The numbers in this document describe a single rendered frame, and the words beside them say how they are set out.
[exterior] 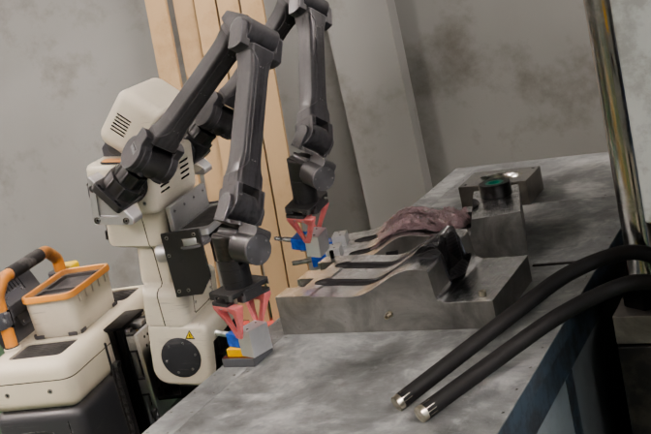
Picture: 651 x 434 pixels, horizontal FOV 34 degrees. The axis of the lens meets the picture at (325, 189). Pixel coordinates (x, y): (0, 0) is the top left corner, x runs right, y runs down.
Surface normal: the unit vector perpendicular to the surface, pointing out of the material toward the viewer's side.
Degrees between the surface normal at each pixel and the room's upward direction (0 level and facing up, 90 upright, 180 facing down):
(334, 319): 90
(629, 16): 90
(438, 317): 90
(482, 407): 0
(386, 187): 90
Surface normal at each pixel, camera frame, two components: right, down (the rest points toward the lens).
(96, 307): 0.95, -0.11
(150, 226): -0.26, 0.27
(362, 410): -0.22, -0.95
